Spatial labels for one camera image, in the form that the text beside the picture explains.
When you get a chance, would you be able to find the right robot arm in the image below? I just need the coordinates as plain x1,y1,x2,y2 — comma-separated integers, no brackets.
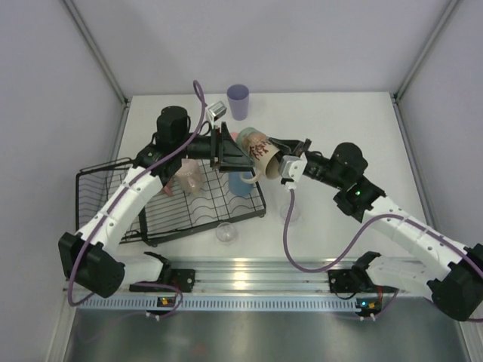
273,139,482,321

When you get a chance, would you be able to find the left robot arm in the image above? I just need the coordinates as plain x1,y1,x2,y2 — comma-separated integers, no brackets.
58,106,254,298

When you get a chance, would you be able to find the black wire dish rack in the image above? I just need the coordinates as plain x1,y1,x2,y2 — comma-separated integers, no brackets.
75,158,266,247

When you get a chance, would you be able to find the clear glass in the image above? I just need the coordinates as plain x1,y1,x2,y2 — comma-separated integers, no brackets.
279,203,300,224
215,222,238,245

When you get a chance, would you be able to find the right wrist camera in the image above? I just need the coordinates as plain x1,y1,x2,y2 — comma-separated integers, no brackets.
278,155,307,191

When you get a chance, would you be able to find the perforated cable tray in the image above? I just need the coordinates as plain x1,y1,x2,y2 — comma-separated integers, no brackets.
80,295,366,312

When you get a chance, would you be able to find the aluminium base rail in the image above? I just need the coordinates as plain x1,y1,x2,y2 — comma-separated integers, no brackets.
63,257,472,295

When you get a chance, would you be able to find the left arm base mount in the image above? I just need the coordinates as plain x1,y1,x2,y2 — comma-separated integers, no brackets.
129,252,195,293

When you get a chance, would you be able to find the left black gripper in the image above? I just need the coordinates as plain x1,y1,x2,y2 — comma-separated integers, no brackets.
175,121,254,173

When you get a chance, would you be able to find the blue plastic tumbler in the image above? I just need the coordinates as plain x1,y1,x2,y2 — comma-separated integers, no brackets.
229,171,253,198

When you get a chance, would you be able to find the purple plastic tumbler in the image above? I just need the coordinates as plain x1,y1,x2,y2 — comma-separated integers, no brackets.
226,84,250,121

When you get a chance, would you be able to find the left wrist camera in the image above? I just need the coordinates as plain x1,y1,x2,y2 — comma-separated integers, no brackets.
206,101,227,123

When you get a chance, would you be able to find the pale pink iridescent mug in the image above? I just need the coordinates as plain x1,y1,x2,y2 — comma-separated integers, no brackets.
175,158,204,195

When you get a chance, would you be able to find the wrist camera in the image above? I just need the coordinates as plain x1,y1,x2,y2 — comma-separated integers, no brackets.
278,155,307,191
206,101,227,123

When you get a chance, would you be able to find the clear glass lower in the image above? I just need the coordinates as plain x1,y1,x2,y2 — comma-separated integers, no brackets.
215,222,238,245

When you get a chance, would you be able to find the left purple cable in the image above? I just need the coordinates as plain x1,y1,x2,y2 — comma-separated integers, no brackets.
67,79,208,321

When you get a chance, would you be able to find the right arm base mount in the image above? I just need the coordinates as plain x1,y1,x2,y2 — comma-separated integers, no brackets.
328,251,381,295

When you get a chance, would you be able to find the cream seashell mug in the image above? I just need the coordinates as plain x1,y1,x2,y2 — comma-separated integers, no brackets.
236,127,281,184

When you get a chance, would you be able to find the pink ghost pattern mug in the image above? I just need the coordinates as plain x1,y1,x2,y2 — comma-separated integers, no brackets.
162,178,174,196

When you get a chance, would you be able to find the clear glass middle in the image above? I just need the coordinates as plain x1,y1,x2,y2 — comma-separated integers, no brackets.
279,203,300,224

